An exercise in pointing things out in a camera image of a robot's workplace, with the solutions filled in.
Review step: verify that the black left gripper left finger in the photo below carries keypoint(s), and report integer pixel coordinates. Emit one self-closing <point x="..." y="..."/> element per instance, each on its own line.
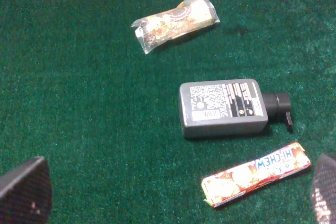
<point x="26" y="193"/>

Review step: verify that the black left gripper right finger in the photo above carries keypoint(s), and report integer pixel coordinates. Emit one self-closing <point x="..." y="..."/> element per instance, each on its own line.
<point x="322" y="195"/>

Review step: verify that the Hi-Chew candy pack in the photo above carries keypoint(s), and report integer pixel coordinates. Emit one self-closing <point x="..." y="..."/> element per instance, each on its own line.
<point x="237" y="181"/>

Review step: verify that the green velvet table cloth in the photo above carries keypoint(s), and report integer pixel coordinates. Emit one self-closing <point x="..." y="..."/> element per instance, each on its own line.
<point x="78" y="89"/>

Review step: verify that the grey pump bottle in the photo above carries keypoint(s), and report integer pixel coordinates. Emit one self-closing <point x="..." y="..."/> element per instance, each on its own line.
<point x="229" y="107"/>

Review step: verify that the clear wrapped snack packet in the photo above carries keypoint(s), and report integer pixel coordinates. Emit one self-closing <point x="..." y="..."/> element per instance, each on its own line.
<point x="189" y="16"/>

